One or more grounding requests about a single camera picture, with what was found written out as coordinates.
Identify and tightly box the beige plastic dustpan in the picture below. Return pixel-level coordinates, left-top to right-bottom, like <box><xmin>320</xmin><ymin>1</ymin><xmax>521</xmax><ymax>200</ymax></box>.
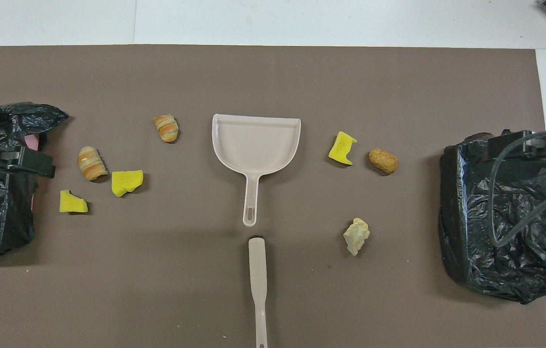
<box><xmin>212</xmin><ymin>114</ymin><xmax>301</xmax><ymax>227</ymax></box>

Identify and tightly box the yellow sponge piece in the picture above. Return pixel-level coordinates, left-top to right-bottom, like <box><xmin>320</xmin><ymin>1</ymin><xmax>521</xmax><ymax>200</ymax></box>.
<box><xmin>111</xmin><ymin>170</ymin><xmax>144</xmax><ymax>198</ymax></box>
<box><xmin>59</xmin><ymin>189</ymin><xmax>89</xmax><ymax>214</ymax></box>
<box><xmin>328</xmin><ymin>131</ymin><xmax>358</xmax><ymax>166</ymax></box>

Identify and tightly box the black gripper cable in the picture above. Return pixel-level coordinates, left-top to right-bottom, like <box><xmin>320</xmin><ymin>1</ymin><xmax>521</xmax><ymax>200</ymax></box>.
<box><xmin>487</xmin><ymin>130</ymin><xmax>546</xmax><ymax>248</ymax></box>

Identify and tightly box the right black bag bin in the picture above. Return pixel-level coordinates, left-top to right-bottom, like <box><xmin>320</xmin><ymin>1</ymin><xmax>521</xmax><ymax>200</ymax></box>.
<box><xmin>438</xmin><ymin>130</ymin><xmax>546</xmax><ymax>305</ymax></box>

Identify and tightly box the striped orange bread roll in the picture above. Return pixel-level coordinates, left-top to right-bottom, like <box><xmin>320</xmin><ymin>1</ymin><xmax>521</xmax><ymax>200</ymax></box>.
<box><xmin>77</xmin><ymin>146</ymin><xmax>108</xmax><ymax>182</ymax></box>
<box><xmin>153</xmin><ymin>114</ymin><xmax>180</xmax><ymax>144</ymax></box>

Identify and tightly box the brown table mat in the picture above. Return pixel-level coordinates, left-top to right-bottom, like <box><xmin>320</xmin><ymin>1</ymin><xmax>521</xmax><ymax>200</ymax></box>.
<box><xmin>0</xmin><ymin>45</ymin><xmax>546</xmax><ymax>348</ymax></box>

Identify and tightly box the pale beige toy pastry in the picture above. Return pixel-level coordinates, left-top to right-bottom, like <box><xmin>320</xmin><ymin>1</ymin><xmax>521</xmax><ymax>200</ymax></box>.
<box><xmin>343</xmin><ymin>217</ymin><xmax>370</xmax><ymax>256</ymax></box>

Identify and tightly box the brown scaly toy bread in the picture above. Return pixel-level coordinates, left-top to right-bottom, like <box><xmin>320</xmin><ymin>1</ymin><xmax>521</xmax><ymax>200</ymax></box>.
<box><xmin>369</xmin><ymin>148</ymin><xmax>398</xmax><ymax>175</ymax></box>

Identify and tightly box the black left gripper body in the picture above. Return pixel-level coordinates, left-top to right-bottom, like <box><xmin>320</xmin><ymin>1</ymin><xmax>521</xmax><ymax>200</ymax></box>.
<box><xmin>0</xmin><ymin>146</ymin><xmax>57</xmax><ymax>179</ymax></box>

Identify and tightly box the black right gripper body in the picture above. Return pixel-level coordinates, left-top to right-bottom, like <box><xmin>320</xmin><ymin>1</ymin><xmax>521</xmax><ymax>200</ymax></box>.
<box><xmin>488</xmin><ymin>129</ymin><xmax>546</xmax><ymax>167</ymax></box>

